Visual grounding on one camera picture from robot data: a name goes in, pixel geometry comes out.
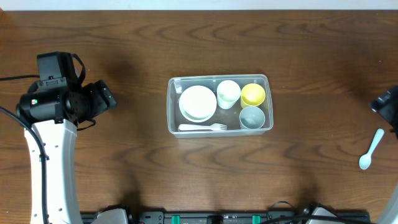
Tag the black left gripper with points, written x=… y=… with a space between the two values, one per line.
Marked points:
x=104 y=98

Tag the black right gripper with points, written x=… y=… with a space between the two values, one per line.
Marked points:
x=390 y=113

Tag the light blue plastic spoon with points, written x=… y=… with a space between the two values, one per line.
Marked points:
x=366 y=159

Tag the yellow plastic cup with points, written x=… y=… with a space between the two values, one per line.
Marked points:
x=252 y=95

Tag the grey plastic cup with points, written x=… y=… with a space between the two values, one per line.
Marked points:
x=251 y=117

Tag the white plastic bowl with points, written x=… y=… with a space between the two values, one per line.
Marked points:
x=197 y=104

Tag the white plastic cup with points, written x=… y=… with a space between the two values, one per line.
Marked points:
x=228 y=92

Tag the white plastic fork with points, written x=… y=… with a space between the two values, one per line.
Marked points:
x=196 y=127

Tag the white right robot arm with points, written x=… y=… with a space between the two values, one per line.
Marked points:
x=389 y=214

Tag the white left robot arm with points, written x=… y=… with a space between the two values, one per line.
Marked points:
x=51 y=111

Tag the clear plastic storage container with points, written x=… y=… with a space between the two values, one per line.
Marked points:
x=229 y=118

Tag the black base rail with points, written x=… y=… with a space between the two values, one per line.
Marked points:
x=313 y=213

